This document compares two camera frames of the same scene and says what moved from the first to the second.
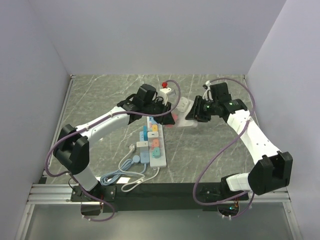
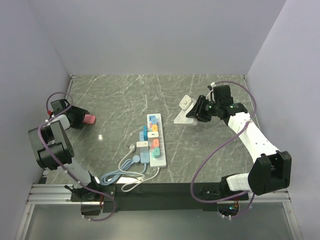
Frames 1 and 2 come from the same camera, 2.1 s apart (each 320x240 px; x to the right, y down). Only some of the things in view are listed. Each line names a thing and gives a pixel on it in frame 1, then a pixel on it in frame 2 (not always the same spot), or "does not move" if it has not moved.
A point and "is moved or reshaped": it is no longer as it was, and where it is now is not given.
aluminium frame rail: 52,194 does not move
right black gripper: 196,113 does not move
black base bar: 159,197 does not move
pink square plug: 175,117 → 89,119
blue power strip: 144,156 does not move
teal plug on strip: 156,153 does not move
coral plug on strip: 156,142 does not move
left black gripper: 165,119 → 80,113
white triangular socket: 182,122 is moved or reshaped
